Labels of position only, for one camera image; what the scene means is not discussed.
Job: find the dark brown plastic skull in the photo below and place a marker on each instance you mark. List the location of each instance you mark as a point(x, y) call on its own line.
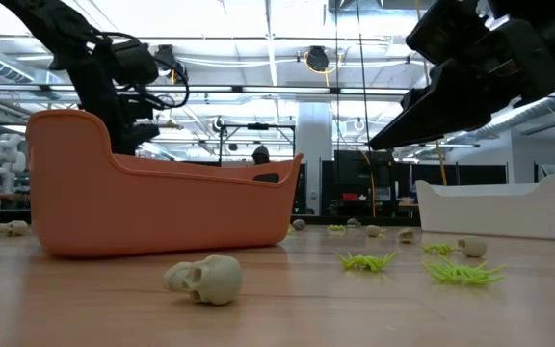
point(353, 222)
point(299, 224)

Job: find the person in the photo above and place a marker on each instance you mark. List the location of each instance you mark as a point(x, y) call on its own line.
point(260, 155)

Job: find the black cabinet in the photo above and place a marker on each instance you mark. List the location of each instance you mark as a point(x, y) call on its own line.
point(354, 173)

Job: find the black metal frame rig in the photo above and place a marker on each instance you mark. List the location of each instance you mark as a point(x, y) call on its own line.
point(258, 126)

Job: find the white plastic bin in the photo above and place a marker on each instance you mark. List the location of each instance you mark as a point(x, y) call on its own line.
point(494, 212)

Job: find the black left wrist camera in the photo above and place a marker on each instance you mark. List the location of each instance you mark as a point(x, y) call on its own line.
point(135, 62)

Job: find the long ceiling light rail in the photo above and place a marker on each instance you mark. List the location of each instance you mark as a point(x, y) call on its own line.
point(306, 89)

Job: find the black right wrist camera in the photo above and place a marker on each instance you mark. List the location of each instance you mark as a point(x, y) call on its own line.
point(446, 31)

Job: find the orange plastic bin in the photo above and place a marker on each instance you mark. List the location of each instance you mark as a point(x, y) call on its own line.
point(162, 212)

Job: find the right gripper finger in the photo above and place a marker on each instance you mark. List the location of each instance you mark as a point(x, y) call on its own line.
point(416, 100)
point(451, 106)

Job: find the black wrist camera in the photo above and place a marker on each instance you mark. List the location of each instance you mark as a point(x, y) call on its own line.
point(446, 31)
point(135, 62)

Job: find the black room partition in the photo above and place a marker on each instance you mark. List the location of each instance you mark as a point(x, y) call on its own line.
point(475, 174)

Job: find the white square column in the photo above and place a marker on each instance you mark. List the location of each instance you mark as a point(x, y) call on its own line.
point(313, 159)

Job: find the beige plastic skull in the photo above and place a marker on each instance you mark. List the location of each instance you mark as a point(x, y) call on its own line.
point(374, 231)
point(473, 247)
point(212, 280)
point(406, 235)
point(15, 228)

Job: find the small red object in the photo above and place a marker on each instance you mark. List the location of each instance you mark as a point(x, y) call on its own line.
point(350, 196)

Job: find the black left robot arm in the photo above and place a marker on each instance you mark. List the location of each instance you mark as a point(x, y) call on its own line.
point(51, 24)

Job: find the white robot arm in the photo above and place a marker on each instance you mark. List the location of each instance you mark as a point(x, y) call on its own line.
point(5, 159)

